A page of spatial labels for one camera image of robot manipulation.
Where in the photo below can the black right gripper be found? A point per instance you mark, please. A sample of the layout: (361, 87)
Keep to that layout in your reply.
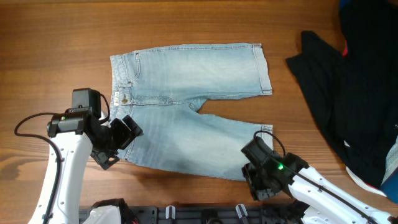
(259, 182)

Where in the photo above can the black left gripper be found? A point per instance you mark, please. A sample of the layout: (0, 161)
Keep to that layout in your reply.
(121, 134)

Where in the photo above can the light blue denim shorts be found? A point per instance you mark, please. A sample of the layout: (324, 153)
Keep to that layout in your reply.
(162, 89)

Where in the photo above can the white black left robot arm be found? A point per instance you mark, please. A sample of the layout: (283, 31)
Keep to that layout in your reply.
(75, 136)

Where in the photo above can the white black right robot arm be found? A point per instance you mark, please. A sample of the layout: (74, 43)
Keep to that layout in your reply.
(316, 199)

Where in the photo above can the white red garment edge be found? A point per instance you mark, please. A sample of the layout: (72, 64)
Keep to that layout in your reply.
(364, 185)

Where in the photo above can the dark navy garment pile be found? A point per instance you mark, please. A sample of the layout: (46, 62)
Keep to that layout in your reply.
(353, 96)

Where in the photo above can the light blue mesh garment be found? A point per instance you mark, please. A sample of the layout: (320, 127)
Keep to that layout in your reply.
(391, 162)

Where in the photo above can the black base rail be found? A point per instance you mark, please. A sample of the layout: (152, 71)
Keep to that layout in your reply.
(265, 214)

